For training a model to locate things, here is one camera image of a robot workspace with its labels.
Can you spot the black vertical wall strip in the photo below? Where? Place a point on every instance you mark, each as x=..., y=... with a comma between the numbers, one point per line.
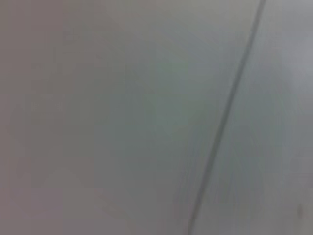
x=230, y=100

